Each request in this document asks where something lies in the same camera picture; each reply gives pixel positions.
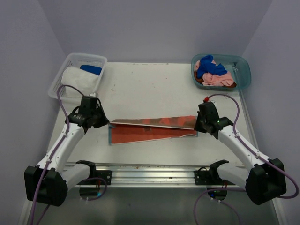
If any orange brown patterned towel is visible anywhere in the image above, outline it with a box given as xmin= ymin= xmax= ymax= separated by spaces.
xmin=108 ymin=115 xmax=198 ymax=145

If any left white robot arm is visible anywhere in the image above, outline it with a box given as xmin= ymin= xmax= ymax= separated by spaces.
xmin=24 ymin=96 xmax=109 ymax=206

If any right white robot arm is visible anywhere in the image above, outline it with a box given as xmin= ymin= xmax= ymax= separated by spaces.
xmin=195 ymin=102 xmax=286 ymax=205

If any white rolled towel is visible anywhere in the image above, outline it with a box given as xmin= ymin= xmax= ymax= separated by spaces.
xmin=61 ymin=67 xmax=99 ymax=98

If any dark red towel in tub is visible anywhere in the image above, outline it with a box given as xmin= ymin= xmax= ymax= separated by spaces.
xmin=196 ymin=78 xmax=237 ymax=88

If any blue rolled towel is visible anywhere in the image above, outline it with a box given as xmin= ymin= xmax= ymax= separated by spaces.
xmin=80 ymin=65 xmax=102 ymax=75

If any pink crumpled towel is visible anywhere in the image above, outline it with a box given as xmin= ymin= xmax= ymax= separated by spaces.
xmin=194 ymin=60 xmax=234 ymax=82

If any blue crumpled towel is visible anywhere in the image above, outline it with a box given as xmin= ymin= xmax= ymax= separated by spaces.
xmin=197 ymin=55 xmax=227 ymax=79

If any white plastic mesh basket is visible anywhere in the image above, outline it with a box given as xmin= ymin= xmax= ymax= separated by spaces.
xmin=48 ymin=53 xmax=107 ymax=103

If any teal plastic tub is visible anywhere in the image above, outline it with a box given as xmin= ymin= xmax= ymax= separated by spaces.
xmin=191 ymin=54 xmax=251 ymax=91

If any aluminium mounting rail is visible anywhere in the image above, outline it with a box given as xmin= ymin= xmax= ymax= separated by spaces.
xmin=30 ymin=163 xmax=277 ymax=188

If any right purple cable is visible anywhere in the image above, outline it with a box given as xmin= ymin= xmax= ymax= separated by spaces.
xmin=192 ymin=93 xmax=296 ymax=225

